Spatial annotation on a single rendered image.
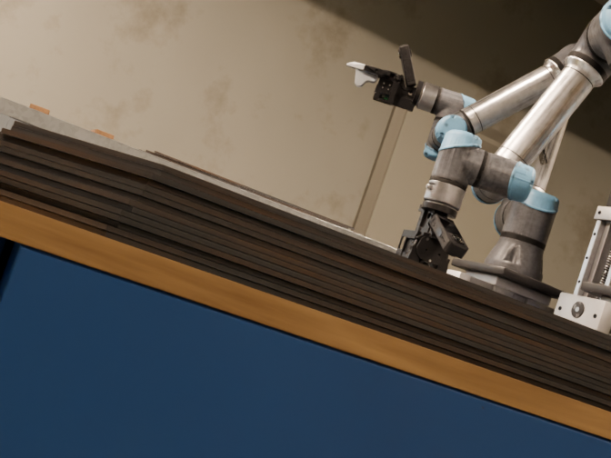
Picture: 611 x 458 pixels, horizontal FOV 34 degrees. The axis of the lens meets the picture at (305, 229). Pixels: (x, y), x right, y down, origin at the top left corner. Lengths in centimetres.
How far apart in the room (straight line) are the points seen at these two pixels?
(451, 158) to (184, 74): 337
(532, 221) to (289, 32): 312
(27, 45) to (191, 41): 83
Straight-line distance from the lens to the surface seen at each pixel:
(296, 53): 546
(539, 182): 271
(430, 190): 196
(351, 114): 558
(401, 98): 270
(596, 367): 86
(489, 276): 249
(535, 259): 253
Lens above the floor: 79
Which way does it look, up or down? 4 degrees up
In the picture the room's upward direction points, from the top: 19 degrees clockwise
